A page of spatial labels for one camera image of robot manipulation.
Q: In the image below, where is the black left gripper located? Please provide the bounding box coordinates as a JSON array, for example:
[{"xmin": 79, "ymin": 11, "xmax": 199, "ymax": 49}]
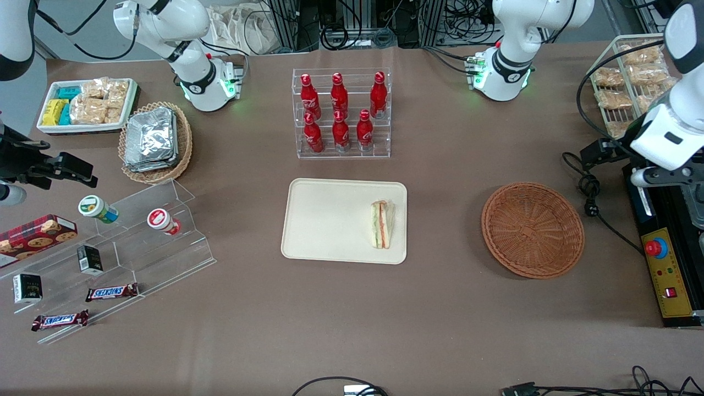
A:
[{"xmin": 580, "ymin": 112, "xmax": 656, "ymax": 170}]

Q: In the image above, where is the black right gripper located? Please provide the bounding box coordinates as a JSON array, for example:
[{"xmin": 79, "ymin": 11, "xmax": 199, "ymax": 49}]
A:
[{"xmin": 0, "ymin": 124, "xmax": 99, "ymax": 191}]

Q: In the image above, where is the triangle sandwich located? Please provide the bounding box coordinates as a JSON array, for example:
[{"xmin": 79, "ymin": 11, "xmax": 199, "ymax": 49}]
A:
[{"xmin": 368, "ymin": 200, "xmax": 397, "ymax": 250}]

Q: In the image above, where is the white rectangular snack tray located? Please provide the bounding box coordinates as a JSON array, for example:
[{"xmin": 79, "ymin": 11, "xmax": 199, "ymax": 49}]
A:
[{"xmin": 36, "ymin": 78, "xmax": 139, "ymax": 135}]

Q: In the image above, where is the brown round wicker basket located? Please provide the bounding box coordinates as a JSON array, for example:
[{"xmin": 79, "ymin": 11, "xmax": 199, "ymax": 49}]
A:
[{"xmin": 481, "ymin": 182, "xmax": 585, "ymax": 279}]

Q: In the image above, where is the light oval wicker basket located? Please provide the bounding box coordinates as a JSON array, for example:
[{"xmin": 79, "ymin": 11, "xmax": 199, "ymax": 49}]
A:
[{"xmin": 118, "ymin": 101, "xmax": 194, "ymax": 185}]

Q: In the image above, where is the beige plastic tray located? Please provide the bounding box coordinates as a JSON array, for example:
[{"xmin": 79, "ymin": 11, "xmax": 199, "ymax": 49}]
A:
[{"xmin": 280, "ymin": 178, "xmax": 408, "ymax": 265}]

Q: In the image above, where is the green lid yogurt cup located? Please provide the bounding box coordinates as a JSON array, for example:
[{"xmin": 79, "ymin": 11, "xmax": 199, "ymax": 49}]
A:
[{"xmin": 78, "ymin": 195, "xmax": 119, "ymax": 224}]

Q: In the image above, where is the red tartan cookie box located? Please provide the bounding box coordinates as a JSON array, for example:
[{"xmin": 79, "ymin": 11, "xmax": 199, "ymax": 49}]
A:
[{"xmin": 0, "ymin": 214, "xmax": 78, "ymax": 262}]

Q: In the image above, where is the small black carton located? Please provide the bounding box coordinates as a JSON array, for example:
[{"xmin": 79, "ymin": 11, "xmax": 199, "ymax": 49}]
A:
[{"xmin": 76, "ymin": 245, "xmax": 104, "ymax": 276}]

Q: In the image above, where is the silver foil pack stack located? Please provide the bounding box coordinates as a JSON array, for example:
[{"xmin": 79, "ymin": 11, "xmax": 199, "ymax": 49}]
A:
[{"xmin": 123, "ymin": 107, "xmax": 179, "ymax": 173}]

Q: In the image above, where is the red lid yogurt cup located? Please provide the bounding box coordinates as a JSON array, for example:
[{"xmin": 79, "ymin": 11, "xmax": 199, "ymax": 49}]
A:
[{"xmin": 146, "ymin": 208, "xmax": 182, "ymax": 236}]

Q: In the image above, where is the black and white carton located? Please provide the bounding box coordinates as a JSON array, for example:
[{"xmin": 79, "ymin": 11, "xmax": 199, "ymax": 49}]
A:
[{"xmin": 12, "ymin": 273, "xmax": 43, "ymax": 305}]

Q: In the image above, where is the clear acrylic step display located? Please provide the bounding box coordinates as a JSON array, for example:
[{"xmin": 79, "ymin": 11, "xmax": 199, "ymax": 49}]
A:
[{"xmin": 0, "ymin": 179, "xmax": 217, "ymax": 346}]

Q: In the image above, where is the brown Snickers bar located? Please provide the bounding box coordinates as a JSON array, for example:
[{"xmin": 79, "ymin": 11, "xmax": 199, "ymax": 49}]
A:
[
  {"xmin": 31, "ymin": 310, "xmax": 90, "ymax": 332},
  {"xmin": 85, "ymin": 283, "xmax": 139, "ymax": 303}
]

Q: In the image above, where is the yellow emergency stop box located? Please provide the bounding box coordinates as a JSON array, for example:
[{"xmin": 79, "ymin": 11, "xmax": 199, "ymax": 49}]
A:
[{"xmin": 641, "ymin": 227, "xmax": 695, "ymax": 320}]

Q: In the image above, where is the white cloth bag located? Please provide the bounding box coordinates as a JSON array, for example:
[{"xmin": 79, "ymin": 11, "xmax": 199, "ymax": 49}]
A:
[{"xmin": 208, "ymin": 4, "xmax": 277, "ymax": 56}]

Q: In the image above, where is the red cola bottle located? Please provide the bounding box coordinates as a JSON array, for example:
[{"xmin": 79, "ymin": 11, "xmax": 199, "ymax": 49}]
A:
[
  {"xmin": 303, "ymin": 113, "xmax": 325, "ymax": 154},
  {"xmin": 331, "ymin": 72, "xmax": 349, "ymax": 118},
  {"xmin": 332, "ymin": 110, "xmax": 351, "ymax": 153},
  {"xmin": 300, "ymin": 73, "xmax": 322, "ymax": 119},
  {"xmin": 370, "ymin": 71, "xmax": 388, "ymax": 119},
  {"xmin": 356, "ymin": 109, "xmax": 375, "ymax": 152}
]

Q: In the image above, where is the clear acrylic bottle rack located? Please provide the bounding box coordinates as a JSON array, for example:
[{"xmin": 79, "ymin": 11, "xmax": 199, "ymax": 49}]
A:
[{"xmin": 291, "ymin": 68, "xmax": 392, "ymax": 160}]

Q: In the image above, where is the white wire rack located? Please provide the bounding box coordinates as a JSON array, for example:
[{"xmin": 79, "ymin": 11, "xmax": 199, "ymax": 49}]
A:
[{"xmin": 586, "ymin": 33, "xmax": 683, "ymax": 141}]

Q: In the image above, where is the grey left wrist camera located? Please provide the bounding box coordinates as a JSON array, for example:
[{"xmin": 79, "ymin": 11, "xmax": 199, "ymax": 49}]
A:
[{"xmin": 630, "ymin": 167, "xmax": 662, "ymax": 189}]

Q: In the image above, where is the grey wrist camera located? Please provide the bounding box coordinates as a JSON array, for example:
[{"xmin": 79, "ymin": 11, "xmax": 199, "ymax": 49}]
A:
[
  {"xmin": 0, "ymin": 183, "xmax": 27, "ymax": 206},
  {"xmin": 630, "ymin": 167, "xmax": 662, "ymax": 189}
]

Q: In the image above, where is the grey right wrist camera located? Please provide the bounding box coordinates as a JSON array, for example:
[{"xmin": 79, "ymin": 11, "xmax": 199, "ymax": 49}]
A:
[{"xmin": 0, "ymin": 183, "xmax": 27, "ymax": 206}]

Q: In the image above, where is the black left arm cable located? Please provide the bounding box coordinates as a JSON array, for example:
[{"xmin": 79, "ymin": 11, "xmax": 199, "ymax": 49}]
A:
[{"xmin": 576, "ymin": 38, "xmax": 680, "ymax": 145}]

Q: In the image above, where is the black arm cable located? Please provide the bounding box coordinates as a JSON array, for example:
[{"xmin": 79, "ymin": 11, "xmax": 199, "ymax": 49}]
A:
[
  {"xmin": 576, "ymin": 38, "xmax": 680, "ymax": 145},
  {"xmin": 34, "ymin": 0, "xmax": 139, "ymax": 61}
]

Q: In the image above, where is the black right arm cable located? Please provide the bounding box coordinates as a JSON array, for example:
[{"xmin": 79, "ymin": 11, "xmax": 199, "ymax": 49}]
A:
[{"xmin": 34, "ymin": 0, "xmax": 139, "ymax": 61}]

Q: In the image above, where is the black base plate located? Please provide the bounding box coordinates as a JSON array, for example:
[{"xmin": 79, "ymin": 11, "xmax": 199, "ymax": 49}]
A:
[{"xmin": 623, "ymin": 162, "xmax": 704, "ymax": 329}]

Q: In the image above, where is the black tangled cable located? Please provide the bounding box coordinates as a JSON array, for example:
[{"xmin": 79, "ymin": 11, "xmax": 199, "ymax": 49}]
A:
[{"xmin": 536, "ymin": 365, "xmax": 704, "ymax": 396}]

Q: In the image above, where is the black looped cable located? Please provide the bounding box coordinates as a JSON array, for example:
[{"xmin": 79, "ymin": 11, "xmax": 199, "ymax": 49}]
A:
[{"xmin": 291, "ymin": 376, "xmax": 389, "ymax": 396}]

